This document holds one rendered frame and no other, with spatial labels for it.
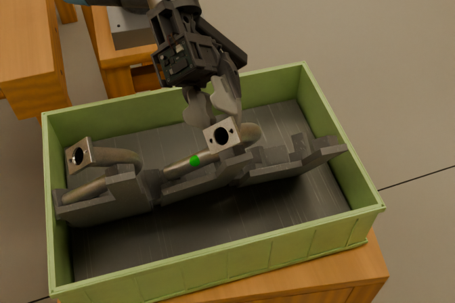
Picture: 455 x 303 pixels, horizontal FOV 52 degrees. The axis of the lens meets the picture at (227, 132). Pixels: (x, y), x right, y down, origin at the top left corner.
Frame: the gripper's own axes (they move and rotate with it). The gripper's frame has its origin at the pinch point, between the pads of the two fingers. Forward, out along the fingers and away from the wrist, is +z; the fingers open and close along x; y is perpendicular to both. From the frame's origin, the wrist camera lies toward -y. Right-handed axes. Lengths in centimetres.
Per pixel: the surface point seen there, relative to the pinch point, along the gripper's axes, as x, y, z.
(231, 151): -3.3, -4.3, 2.2
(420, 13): 0, -239, -65
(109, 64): -51, -33, -39
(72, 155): -18.2, 13.5, -4.1
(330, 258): -9.5, -35.9, 26.7
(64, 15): -152, -113, -127
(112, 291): -33.8, 0.8, 17.2
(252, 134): 1.2, -4.8, 1.1
